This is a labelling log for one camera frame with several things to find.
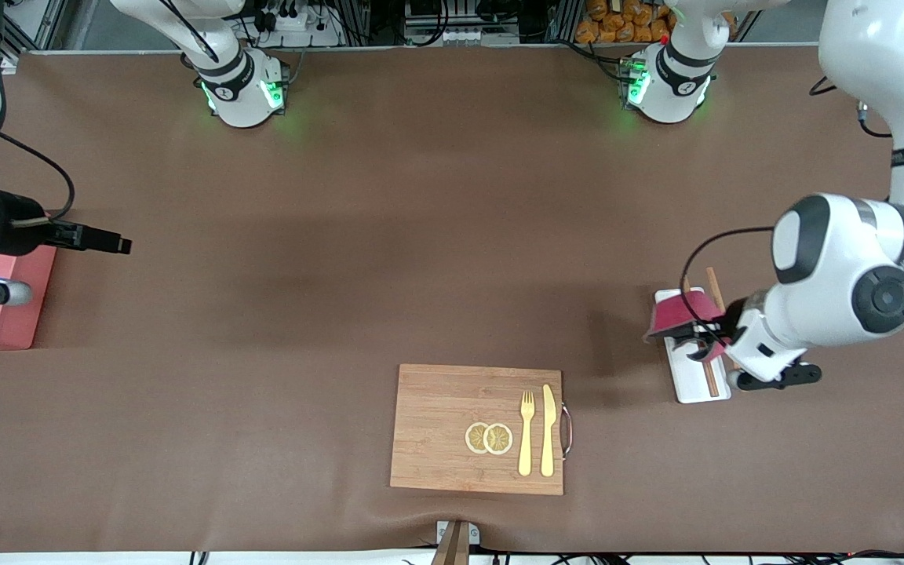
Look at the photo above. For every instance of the white rectangular tray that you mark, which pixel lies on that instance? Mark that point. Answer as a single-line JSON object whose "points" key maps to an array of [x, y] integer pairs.
{"points": [[691, 384]]}

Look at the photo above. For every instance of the brown table mat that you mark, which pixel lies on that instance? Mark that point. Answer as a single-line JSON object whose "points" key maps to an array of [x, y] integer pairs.
{"points": [[342, 235]]}

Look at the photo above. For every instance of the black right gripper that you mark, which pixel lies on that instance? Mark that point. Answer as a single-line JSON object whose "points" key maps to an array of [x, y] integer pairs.
{"points": [[19, 222]]}

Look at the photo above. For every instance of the yellow fork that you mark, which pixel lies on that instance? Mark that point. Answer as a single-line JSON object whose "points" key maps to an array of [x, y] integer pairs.
{"points": [[526, 447]]}

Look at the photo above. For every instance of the pile of orange items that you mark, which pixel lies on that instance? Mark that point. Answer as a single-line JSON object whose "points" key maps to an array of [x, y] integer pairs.
{"points": [[625, 22]]}

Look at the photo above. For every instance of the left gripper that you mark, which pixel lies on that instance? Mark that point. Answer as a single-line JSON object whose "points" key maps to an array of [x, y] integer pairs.
{"points": [[708, 333]]}

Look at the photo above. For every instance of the aluminium frame profile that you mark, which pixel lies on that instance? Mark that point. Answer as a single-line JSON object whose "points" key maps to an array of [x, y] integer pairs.
{"points": [[36, 27]]}

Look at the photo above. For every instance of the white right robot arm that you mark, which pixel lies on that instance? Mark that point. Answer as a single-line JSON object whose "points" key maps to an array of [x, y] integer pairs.
{"points": [[240, 94]]}

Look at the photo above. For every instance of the wooden cutting board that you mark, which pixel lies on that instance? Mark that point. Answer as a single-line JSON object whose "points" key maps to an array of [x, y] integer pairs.
{"points": [[436, 424]]}

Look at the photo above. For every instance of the white power strip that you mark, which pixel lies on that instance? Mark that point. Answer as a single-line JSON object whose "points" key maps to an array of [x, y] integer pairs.
{"points": [[295, 22]]}

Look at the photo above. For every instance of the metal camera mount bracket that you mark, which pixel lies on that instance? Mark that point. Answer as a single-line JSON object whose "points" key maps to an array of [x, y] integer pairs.
{"points": [[456, 541]]}

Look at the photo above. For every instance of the red cloth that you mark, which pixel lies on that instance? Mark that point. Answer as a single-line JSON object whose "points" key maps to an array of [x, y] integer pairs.
{"points": [[676, 310]]}

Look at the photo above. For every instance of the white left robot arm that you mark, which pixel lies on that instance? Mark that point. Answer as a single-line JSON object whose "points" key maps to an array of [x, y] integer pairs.
{"points": [[852, 267]]}

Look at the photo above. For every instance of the lemon slice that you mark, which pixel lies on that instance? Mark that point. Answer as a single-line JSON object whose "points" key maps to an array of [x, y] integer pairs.
{"points": [[500, 439], [474, 438]]}

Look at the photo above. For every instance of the yellow knife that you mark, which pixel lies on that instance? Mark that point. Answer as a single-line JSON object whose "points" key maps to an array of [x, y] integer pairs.
{"points": [[548, 431]]}

